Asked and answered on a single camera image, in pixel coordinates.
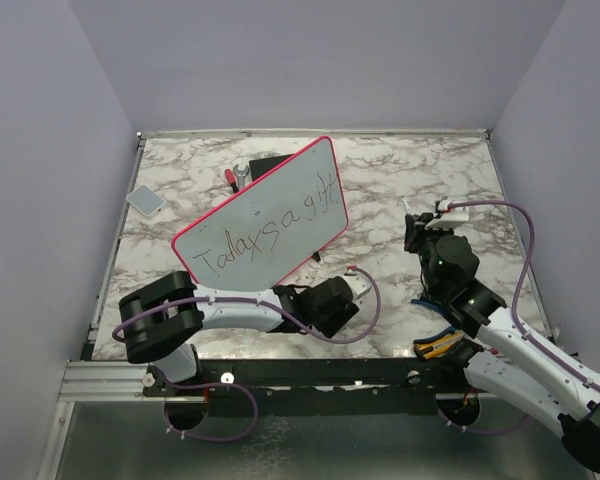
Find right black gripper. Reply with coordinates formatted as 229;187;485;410
404;211;455;295

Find whiteboard marker pen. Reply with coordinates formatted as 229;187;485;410
402;198;413;215

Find pink framed whiteboard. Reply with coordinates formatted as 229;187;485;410
171;136;349;291

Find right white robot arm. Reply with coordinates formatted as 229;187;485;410
404;213;600;474

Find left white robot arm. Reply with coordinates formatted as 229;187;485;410
112;271;371;395

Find yellow utility knife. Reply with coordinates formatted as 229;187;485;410
413;336;460;361

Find black box rear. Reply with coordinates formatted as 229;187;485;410
249;154;291;181

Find silver wrench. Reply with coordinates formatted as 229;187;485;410
232;164;249;192

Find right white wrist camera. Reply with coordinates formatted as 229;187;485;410
424;197;470;230

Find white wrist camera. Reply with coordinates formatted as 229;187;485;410
342;267;372;302
424;197;470;230

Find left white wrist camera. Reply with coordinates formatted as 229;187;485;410
342;267;372;302

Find blue handled pliers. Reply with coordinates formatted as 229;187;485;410
411;298;469;351

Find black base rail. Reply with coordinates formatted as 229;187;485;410
143;358;470;417

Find red handled screwdriver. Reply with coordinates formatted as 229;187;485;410
224;169;239;194

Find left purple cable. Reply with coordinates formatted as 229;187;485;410
110;267;383;346

